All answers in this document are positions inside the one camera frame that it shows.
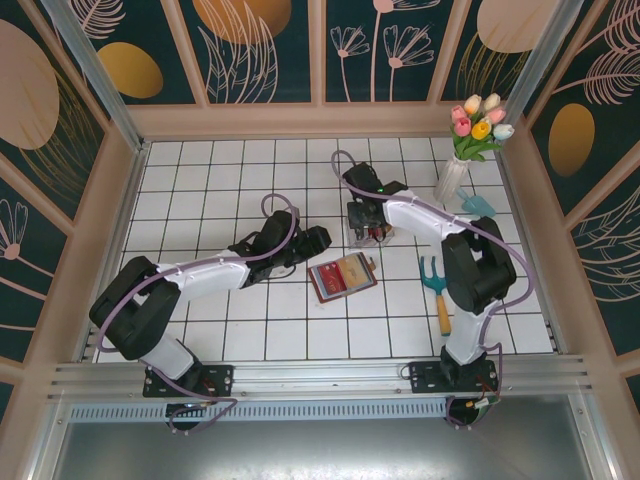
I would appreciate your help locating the red credit card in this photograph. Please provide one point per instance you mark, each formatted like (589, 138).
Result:
(376, 234)
(331, 280)

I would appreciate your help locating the beige credit card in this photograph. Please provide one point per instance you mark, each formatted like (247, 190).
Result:
(354, 274)

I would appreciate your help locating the brown-red book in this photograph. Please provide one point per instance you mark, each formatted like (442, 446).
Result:
(371, 280)

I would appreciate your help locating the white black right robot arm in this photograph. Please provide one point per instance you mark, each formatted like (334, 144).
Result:
(415, 220)

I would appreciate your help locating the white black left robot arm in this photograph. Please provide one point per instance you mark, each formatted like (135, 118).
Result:
(210, 277)

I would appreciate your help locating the white ribbed vase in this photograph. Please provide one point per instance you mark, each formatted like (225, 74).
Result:
(450, 180)

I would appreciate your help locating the light blue toy trowel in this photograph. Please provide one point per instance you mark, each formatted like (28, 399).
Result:
(481, 205)

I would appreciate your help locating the colourful tulip bouquet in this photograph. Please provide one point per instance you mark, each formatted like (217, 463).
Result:
(472, 142)

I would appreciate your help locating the green circuit board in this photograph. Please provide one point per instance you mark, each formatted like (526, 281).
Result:
(487, 406)

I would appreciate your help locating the grey metal sheet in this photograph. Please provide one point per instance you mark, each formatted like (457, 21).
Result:
(320, 450)

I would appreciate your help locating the aluminium mounting rail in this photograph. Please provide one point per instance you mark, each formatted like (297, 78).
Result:
(320, 375)

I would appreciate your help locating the aluminium table edge rail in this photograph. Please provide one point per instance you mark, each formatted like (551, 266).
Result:
(519, 215)
(124, 215)

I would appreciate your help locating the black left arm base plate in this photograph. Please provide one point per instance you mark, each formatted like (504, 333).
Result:
(220, 380)

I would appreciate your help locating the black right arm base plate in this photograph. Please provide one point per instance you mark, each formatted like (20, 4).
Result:
(425, 377)

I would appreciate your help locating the aluminium corner post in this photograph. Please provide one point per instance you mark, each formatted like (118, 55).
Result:
(530, 65)
(100, 85)

